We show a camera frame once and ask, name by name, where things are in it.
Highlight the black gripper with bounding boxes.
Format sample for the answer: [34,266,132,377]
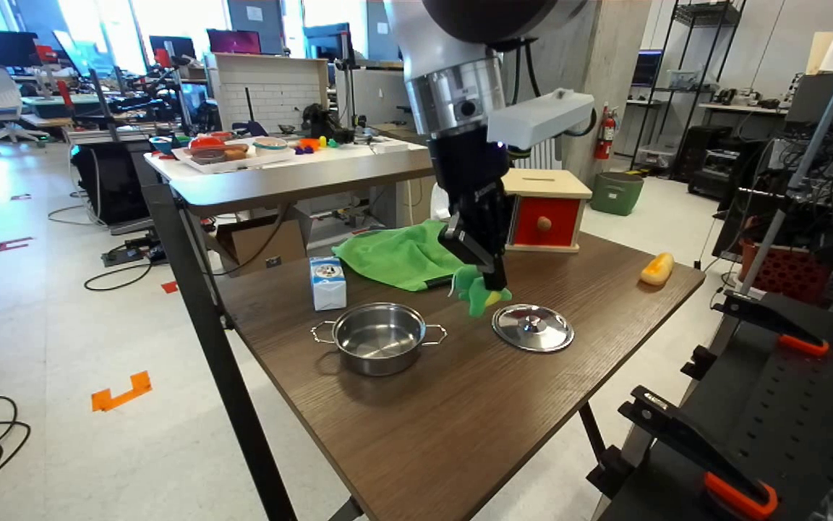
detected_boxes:
[428,123,518,293]

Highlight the green plush toy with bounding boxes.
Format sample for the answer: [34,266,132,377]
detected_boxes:
[447,263,518,322]

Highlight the silver pot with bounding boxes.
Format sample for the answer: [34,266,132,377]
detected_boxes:
[307,301,452,379]

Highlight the toy bread loaf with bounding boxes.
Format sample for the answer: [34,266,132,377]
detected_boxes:
[635,253,676,289]

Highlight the red toy bowl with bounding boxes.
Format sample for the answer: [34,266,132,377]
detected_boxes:
[185,131,251,166]

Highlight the wooden box red drawer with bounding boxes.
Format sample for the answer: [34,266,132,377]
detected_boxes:
[496,166,595,256]

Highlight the green cloth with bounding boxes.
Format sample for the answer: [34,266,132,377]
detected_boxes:
[330,217,470,296]

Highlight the small metal bowl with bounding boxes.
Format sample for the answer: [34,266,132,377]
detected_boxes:
[489,301,577,356]

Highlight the green bin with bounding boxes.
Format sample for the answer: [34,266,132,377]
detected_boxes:
[588,169,647,217]

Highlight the blue white milk carton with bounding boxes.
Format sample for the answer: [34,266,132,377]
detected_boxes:
[307,253,349,317]

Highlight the red fire extinguisher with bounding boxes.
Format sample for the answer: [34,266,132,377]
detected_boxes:
[593,105,621,166]

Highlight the cardboard box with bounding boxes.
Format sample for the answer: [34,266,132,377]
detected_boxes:
[214,211,308,272]

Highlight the dark side table black legs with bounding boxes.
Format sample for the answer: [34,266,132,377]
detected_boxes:
[126,143,439,521]

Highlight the white table with toys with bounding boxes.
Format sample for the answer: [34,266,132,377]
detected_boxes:
[168,131,428,169]

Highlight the white pegboard panel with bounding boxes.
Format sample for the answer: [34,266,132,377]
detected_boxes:
[210,53,332,140]

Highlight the red crate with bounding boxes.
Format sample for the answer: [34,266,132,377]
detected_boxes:
[738,241,833,308]

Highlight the black metal shelf rack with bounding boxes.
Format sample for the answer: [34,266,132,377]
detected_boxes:
[660,0,758,147]

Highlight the silver pole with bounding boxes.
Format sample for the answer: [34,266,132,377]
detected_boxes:
[738,8,833,298]

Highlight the black perforated board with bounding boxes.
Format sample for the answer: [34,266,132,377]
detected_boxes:
[588,288,833,521]

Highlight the black cabinet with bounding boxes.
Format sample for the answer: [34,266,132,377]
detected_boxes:
[67,140,154,228]

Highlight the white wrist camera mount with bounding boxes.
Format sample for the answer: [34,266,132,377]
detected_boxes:
[486,87,598,152]

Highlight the black clamp orange handle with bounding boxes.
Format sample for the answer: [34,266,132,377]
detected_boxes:
[615,382,783,521]
[709,289,833,363]

